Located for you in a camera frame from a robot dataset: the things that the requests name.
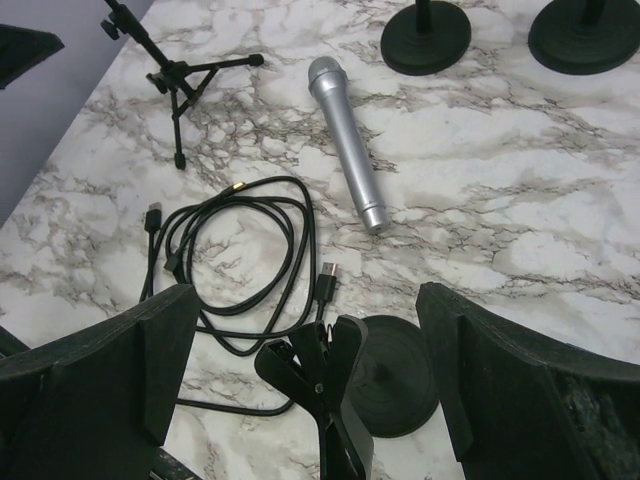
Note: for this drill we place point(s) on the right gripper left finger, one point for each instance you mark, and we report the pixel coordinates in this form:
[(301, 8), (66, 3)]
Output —
[(98, 403)]

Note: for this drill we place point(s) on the black round base stand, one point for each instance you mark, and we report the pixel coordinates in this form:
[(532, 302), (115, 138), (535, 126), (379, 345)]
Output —
[(360, 379)]

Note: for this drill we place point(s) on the black tripod shock mount stand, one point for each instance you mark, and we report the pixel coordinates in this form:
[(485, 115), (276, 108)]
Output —
[(184, 83)]

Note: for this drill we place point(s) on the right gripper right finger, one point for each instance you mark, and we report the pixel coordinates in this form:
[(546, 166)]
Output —
[(522, 405)]

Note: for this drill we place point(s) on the silver microphone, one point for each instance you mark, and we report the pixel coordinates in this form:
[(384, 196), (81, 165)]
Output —
[(328, 85)]

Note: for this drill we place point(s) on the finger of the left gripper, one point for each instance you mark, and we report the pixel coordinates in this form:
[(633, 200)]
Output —
[(23, 49)]

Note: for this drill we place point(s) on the black clip microphone stand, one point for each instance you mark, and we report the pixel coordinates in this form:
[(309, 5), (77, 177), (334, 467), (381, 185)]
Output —
[(585, 37)]

